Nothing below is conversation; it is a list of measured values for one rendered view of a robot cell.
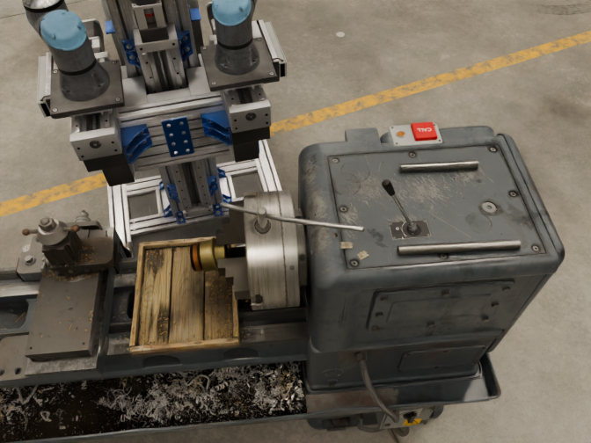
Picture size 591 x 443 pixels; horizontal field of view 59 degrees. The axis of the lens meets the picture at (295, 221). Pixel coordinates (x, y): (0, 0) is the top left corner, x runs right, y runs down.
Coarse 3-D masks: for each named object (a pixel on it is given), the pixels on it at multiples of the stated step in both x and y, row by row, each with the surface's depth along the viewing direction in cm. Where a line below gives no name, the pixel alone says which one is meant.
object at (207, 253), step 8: (208, 240) 141; (192, 248) 139; (200, 248) 138; (208, 248) 138; (216, 248) 139; (224, 248) 139; (192, 256) 138; (200, 256) 138; (208, 256) 138; (216, 256) 139; (224, 256) 139; (192, 264) 138; (200, 264) 139; (208, 264) 138; (216, 264) 140
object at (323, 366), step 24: (432, 336) 151; (456, 336) 151; (480, 336) 151; (504, 336) 157; (312, 360) 157; (336, 360) 157; (384, 360) 161; (408, 360) 161; (432, 360) 163; (456, 360) 165; (312, 384) 172; (336, 384) 173; (360, 384) 174
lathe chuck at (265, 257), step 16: (256, 192) 139; (272, 192) 138; (256, 208) 131; (272, 208) 131; (272, 224) 128; (256, 240) 127; (272, 240) 127; (256, 256) 126; (272, 256) 127; (256, 272) 127; (272, 272) 127; (256, 288) 129; (272, 288) 129; (256, 304) 134; (272, 304) 134
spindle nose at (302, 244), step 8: (296, 208) 142; (296, 216) 137; (296, 224) 134; (296, 232) 133; (304, 232) 133; (304, 240) 133; (304, 248) 132; (304, 256) 133; (304, 264) 133; (304, 272) 134; (304, 280) 137
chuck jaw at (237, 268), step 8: (224, 264) 137; (232, 264) 137; (240, 264) 137; (224, 272) 138; (232, 272) 135; (240, 272) 135; (232, 280) 136; (240, 280) 134; (240, 288) 132; (248, 288) 132; (240, 296) 134; (248, 296) 134; (256, 296) 132
